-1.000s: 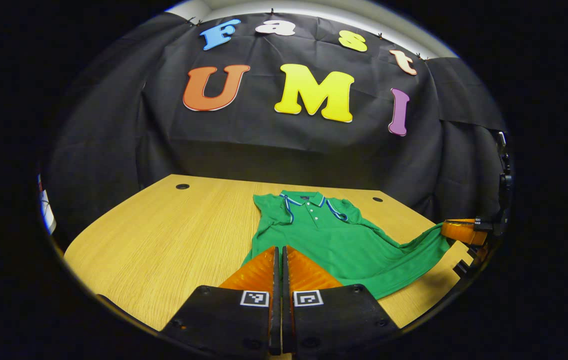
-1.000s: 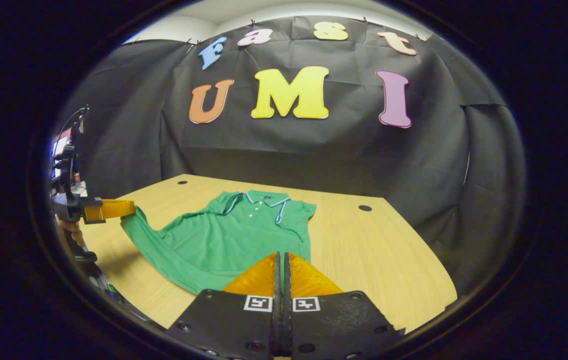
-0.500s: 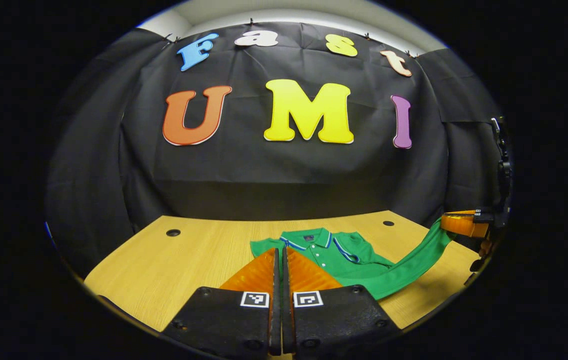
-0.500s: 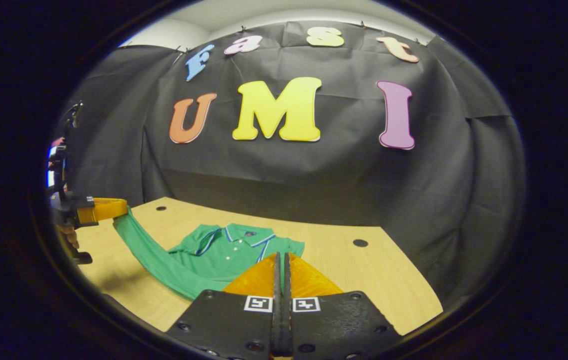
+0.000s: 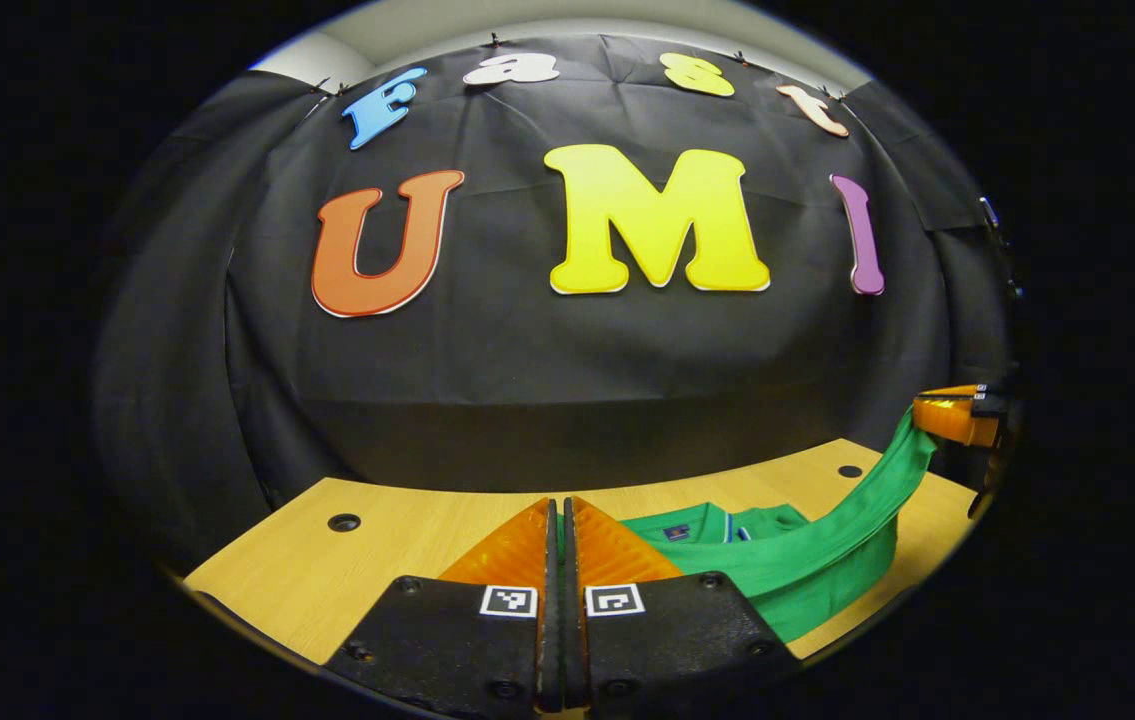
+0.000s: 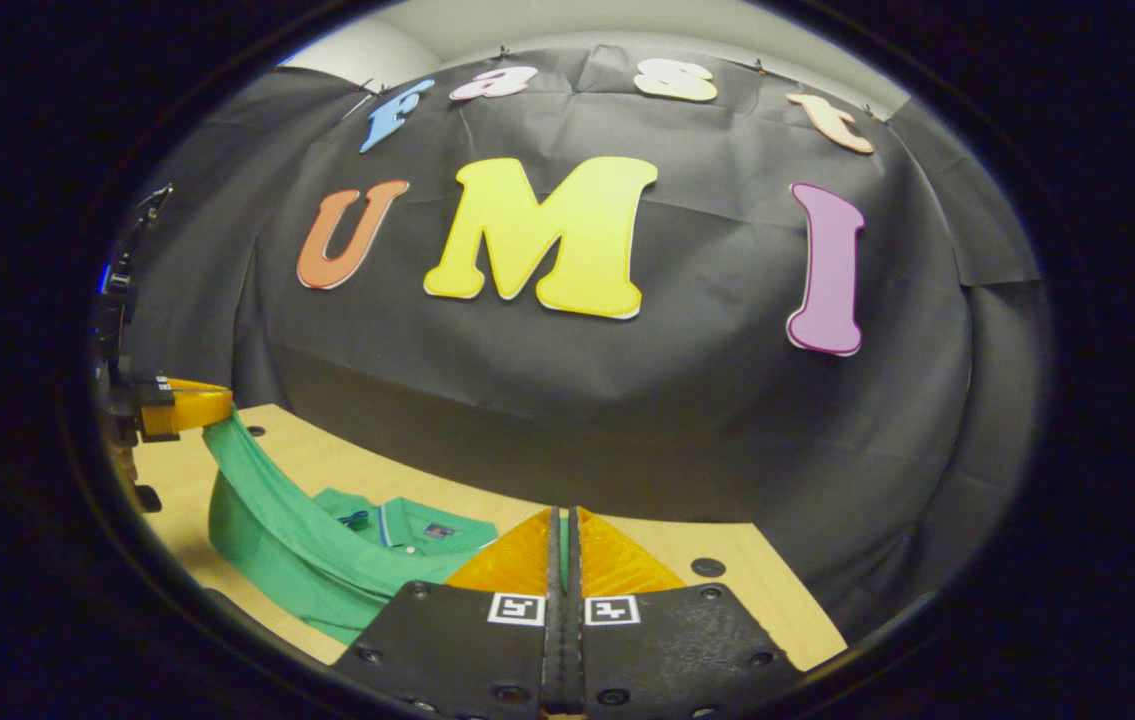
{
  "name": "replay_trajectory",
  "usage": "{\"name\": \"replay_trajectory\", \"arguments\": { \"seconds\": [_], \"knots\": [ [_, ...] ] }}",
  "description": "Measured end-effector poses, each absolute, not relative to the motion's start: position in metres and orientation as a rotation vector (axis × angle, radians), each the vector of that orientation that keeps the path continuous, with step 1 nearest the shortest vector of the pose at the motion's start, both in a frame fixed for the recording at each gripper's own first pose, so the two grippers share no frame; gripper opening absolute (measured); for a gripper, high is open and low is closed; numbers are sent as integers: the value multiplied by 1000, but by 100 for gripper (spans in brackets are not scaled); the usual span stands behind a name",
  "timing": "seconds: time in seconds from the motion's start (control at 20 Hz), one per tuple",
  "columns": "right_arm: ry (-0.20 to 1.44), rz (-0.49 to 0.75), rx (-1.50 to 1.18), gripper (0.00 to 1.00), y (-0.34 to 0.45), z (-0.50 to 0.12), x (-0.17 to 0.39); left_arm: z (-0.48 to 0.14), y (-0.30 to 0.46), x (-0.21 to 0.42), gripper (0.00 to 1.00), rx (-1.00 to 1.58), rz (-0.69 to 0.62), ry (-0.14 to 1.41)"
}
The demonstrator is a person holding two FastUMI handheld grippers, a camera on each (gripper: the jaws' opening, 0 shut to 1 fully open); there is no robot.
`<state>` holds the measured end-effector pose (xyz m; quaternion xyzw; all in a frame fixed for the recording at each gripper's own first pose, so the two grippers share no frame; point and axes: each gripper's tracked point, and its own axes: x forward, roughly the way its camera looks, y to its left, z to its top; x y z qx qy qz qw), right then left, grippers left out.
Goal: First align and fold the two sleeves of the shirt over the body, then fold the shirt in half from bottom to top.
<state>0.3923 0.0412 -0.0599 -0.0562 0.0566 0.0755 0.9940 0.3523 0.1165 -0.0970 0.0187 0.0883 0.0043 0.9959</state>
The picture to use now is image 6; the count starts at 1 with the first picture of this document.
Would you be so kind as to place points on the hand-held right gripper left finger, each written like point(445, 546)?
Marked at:
point(447, 650)

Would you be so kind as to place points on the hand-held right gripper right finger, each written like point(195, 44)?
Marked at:
point(687, 650)

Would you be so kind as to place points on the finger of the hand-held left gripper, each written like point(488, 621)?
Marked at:
point(192, 408)

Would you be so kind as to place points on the green T-shirt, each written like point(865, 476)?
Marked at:
point(277, 560)

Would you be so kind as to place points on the black backdrop cloth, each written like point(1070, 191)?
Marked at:
point(647, 400)

